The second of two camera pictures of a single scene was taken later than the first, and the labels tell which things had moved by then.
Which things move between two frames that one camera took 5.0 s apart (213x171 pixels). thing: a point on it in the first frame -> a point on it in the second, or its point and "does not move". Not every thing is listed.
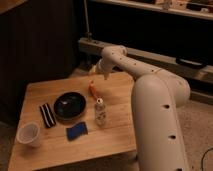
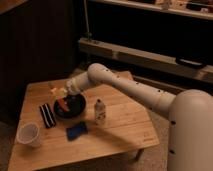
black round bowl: x=69 y=106 does not move
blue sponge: x=76 y=131 does not move
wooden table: x=73 y=121 does not move
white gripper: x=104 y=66 -> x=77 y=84
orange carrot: x=92 y=88 -> x=62 y=104
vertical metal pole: x=88 y=34 does not move
